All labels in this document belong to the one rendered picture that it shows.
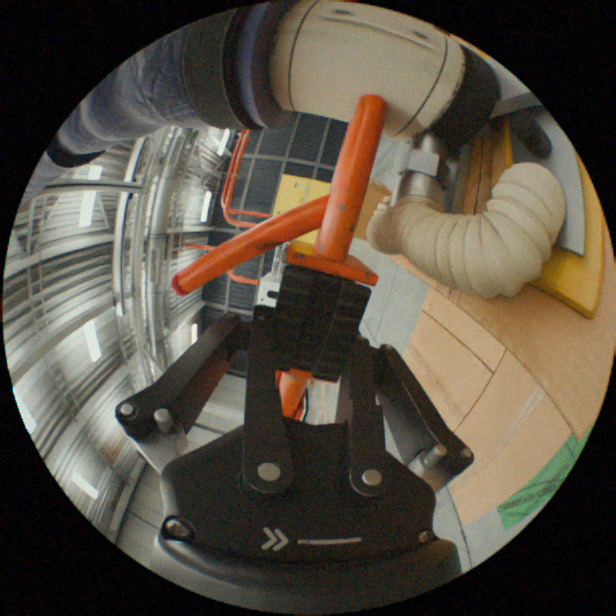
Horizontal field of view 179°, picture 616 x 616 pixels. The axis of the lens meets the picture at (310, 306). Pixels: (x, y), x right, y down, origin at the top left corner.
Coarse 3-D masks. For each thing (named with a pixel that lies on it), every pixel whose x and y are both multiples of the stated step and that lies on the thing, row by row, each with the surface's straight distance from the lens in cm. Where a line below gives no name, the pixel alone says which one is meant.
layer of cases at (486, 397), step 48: (432, 288) 114; (432, 336) 106; (480, 336) 84; (432, 384) 101; (480, 384) 81; (528, 384) 70; (480, 432) 80; (528, 432) 70; (480, 480) 81; (528, 480) 72
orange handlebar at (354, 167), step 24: (360, 120) 16; (384, 120) 17; (360, 144) 15; (336, 168) 19; (360, 168) 14; (336, 192) 14; (360, 192) 14; (336, 216) 14; (336, 240) 13; (288, 384) 18; (288, 408) 20
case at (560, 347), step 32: (480, 160) 27; (480, 192) 25; (608, 256) 16; (448, 288) 24; (608, 288) 16; (480, 320) 20; (512, 320) 18; (544, 320) 16; (576, 320) 15; (608, 320) 15; (512, 352) 17; (544, 352) 16; (576, 352) 15; (608, 352) 15; (544, 384) 16; (576, 384) 15; (576, 416) 15
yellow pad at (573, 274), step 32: (512, 128) 17; (544, 128) 19; (512, 160) 19; (544, 160) 18; (576, 160) 17; (576, 192) 15; (576, 224) 14; (576, 256) 14; (544, 288) 15; (576, 288) 14
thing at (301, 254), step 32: (288, 256) 13; (320, 256) 13; (352, 256) 20; (288, 288) 12; (320, 288) 13; (352, 288) 12; (288, 320) 13; (320, 320) 14; (352, 320) 13; (288, 352) 14; (320, 352) 14
